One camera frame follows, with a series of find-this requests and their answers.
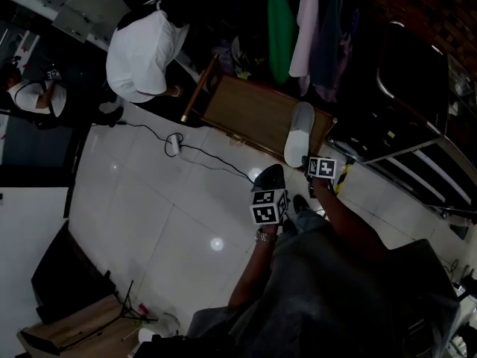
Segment black tripod stand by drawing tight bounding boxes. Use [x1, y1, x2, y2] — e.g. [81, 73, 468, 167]
[59, 280, 159, 350]

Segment light wooden table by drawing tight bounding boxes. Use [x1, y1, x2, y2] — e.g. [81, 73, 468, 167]
[16, 292, 150, 357]

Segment person's right forearm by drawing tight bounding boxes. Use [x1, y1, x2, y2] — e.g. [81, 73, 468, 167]
[311, 177, 392, 253]

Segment person's left forearm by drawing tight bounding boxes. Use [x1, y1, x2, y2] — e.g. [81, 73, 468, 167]
[227, 229, 280, 309]

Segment row of hanging clothes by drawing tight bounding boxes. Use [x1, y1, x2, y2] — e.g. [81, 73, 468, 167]
[208, 0, 364, 104]

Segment white slipper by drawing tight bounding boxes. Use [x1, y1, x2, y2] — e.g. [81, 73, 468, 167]
[282, 101, 316, 169]

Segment dark metal shelf unit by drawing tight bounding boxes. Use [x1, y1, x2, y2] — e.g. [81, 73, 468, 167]
[327, 20, 477, 227]

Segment black floor cable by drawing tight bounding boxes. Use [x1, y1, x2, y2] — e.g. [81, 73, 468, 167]
[115, 121, 260, 184]

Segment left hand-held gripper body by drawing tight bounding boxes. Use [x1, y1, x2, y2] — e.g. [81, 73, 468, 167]
[248, 163, 291, 226]

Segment person's grey sweater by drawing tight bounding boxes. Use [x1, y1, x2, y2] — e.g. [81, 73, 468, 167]
[186, 220, 463, 358]

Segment white round container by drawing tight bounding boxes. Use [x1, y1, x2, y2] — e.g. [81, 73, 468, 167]
[137, 326, 157, 346]

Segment grey metal panel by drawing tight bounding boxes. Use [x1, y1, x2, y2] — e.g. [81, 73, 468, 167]
[28, 0, 131, 51]

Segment black chest rig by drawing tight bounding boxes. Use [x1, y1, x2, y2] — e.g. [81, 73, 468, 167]
[128, 332, 236, 358]

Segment silver wristwatch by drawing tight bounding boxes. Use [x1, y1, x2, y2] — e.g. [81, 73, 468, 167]
[254, 228, 279, 244]

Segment person's grey trousers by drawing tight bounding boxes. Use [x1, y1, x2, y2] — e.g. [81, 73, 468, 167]
[290, 207, 331, 234]

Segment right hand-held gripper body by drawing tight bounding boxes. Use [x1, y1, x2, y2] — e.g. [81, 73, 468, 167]
[300, 155, 338, 193]

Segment wooden tray table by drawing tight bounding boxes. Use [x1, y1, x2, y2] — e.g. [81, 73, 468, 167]
[180, 54, 338, 163]

